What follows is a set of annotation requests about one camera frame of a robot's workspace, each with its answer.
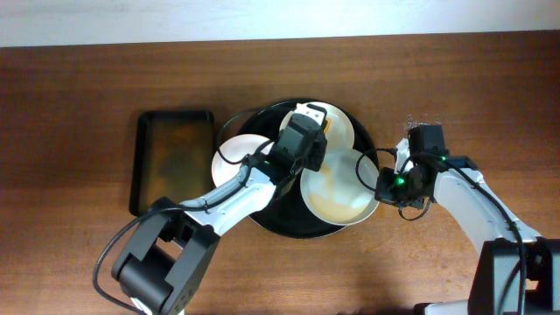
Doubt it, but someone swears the cream plate with ketchup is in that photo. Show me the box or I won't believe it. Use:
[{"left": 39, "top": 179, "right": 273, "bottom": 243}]
[{"left": 307, "top": 101, "right": 354, "bottom": 154}]

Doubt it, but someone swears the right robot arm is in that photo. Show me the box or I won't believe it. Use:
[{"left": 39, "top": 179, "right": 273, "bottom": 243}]
[{"left": 375, "top": 153, "right": 559, "bottom": 315}]

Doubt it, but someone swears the grey-white plate with ketchup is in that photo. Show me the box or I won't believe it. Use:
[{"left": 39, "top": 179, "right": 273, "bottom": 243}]
[{"left": 300, "top": 149, "right": 380, "bottom": 226}]

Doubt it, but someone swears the black rectangular water tray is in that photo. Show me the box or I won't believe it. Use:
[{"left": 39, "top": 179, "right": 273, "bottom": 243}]
[{"left": 129, "top": 110, "right": 214, "bottom": 216}]

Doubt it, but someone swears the green and orange sponge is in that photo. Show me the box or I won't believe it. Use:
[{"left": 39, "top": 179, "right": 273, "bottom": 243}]
[{"left": 324, "top": 118, "right": 332, "bottom": 135}]

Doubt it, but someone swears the white plate with ketchup streak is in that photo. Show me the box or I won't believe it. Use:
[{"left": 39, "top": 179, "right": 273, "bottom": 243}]
[{"left": 211, "top": 134, "right": 273, "bottom": 187}]

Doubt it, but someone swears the round black serving tray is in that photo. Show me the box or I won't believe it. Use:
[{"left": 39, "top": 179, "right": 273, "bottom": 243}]
[{"left": 234, "top": 98, "right": 379, "bottom": 240}]

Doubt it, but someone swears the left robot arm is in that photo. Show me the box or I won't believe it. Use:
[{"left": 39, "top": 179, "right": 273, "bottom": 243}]
[{"left": 111, "top": 109, "right": 326, "bottom": 314}]

